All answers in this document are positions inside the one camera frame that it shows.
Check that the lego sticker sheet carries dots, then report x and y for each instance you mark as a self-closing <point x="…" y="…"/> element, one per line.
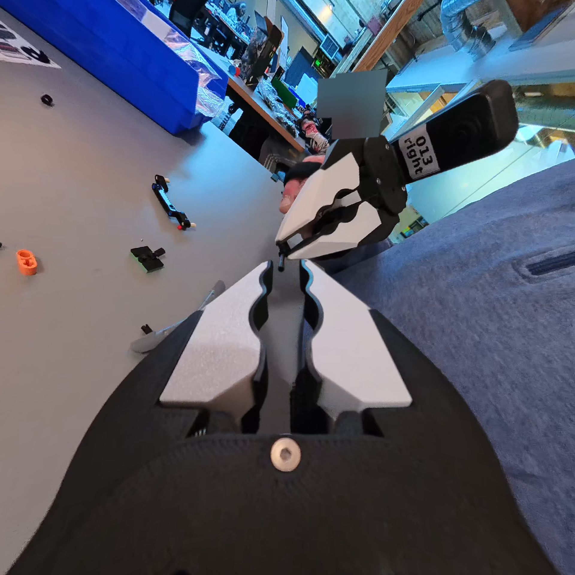
<point x="22" y="49"/>

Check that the clear plastic bags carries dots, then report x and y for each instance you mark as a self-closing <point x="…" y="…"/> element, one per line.
<point x="197" y="63"/>

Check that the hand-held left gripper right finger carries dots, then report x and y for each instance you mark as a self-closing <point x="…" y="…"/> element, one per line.
<point x="359" y="355"/>

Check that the black lego bush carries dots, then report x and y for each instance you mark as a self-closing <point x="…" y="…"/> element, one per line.
<point x="46" y="99"/>

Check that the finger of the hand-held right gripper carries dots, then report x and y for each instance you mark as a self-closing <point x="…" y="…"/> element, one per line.
<point x="346" y="233"/>
<point x="323" y="188"/>

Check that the green bin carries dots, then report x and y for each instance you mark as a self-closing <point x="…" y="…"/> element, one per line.
<point x="282" y="92"/>

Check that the black printed cardboard box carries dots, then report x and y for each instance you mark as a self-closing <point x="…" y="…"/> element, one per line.
<point x="263" y="49"/>

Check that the wooden desk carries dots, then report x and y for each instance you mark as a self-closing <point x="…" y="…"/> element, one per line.
<point x="265" y="112"/>

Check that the black green lego piece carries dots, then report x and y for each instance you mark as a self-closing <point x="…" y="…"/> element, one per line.
<point x="144" y="258"/>

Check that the grey curved lego panel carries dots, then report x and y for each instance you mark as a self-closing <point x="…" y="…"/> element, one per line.
<point x="148" y="342"/>

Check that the wooden beam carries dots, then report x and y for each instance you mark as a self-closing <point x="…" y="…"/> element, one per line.
<point x="386" y="36"/>

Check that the orange lego connector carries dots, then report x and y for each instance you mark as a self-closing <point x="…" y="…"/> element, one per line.
<point x="27" y="262"/>

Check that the black office chair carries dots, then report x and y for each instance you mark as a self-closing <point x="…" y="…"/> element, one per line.
<point x="184" y="18"/>

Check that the person's right hand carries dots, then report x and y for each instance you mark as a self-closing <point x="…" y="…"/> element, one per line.
<point x="291" y="193"/>

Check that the silver ventilation duct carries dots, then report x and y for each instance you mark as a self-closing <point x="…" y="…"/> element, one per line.
<point x="462" y="27"/>

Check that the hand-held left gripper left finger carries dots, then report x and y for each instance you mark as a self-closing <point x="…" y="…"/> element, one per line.
<point x="211" y="355"/>

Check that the blue plastic bin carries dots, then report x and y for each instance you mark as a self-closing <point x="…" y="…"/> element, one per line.
<point x="112" y="54"/>

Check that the black lego rack assembly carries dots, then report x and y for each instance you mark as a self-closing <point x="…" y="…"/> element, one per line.
<point x="170" y="204"/>

